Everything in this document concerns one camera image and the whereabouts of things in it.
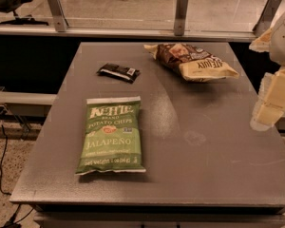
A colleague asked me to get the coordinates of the small black snack bar wrapper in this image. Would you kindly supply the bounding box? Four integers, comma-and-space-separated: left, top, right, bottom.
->
97, 63, 140, 84

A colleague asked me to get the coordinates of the left metal rail bracket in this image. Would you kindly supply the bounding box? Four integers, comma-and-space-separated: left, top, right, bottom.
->
47, 0, 68, 32

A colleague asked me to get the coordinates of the brown and cream snack bag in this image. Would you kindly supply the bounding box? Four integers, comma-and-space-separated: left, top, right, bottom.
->
143, 43, 239, 83

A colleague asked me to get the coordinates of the horizontal metal rail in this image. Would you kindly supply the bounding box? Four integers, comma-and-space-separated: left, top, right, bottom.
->
0, 25, 256, 43

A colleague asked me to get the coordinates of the grey side frame beam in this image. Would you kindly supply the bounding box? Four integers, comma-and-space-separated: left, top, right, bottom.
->
0, 91, 56, 117

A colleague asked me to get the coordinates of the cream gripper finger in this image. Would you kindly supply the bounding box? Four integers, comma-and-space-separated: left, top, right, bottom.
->
249, 28, 272, 52
250, 66, 285, 131

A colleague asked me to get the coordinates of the green jalapeno chip bag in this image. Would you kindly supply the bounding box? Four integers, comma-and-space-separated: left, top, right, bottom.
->
76, 96, 145, 175

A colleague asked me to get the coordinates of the right metal rail bracket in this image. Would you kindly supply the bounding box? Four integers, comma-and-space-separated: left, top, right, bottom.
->
253, 0, 282, 37

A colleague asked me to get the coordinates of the middle metal rail bracket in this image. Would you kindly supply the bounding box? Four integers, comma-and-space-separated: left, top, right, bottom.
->
174, 0, 189, 36

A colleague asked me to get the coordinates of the black floor cable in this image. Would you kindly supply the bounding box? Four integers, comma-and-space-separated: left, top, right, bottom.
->
0, 121, 34, 228

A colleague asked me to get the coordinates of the metal rail bracket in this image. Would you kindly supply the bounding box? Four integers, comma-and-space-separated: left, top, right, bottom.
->
174, 0, 189, 36
47, 0, 68, 32
253, 0, 282, 37

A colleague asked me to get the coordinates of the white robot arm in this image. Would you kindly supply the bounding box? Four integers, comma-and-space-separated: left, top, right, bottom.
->
249, 11, 285, 131

